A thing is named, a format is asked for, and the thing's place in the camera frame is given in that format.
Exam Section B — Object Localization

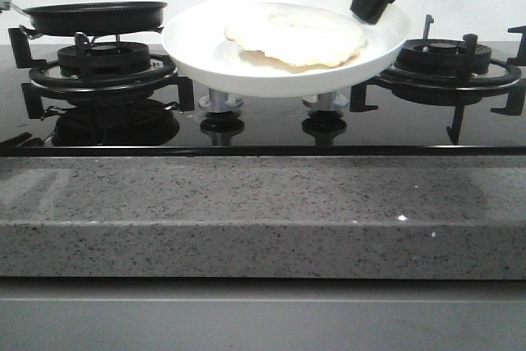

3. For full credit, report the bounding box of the right silver stove knob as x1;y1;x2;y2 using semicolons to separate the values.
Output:
302;91;349;112

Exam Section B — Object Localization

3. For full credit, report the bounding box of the black frying pan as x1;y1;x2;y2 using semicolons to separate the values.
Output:
1;0;168;37

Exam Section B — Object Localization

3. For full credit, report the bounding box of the right black burner head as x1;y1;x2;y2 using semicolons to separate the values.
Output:
394;39;467;76

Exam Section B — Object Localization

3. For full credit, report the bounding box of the black burner pan support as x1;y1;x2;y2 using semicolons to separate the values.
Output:
8;26;195;118
349;15;525;145

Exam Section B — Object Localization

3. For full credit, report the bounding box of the left silver stove knob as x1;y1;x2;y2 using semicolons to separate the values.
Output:
198;89;244;113

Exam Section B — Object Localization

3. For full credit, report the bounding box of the black burner head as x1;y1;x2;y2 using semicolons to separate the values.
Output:
394;39;467;76
58;42;150;76

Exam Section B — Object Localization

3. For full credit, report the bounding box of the white round plate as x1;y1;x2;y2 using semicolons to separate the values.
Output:
161;0;410;98

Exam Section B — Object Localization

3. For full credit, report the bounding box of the fried egg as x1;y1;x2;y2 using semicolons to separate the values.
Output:
224;2;367;67

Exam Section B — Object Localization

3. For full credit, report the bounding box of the black glass gas cooktop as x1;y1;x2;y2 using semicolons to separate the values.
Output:
1;45;525;157

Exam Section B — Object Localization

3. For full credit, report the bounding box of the left black burner head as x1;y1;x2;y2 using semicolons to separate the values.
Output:
58;42;150;76

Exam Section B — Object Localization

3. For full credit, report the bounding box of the right black burner pan support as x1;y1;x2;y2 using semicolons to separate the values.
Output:
349;15;525;145

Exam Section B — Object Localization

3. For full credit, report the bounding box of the left black burner pan support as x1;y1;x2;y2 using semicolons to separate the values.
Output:
8;26;195;118

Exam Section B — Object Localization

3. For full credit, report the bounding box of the silver stove knob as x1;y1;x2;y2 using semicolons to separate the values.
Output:
302;91;349;112
198;89;244;113

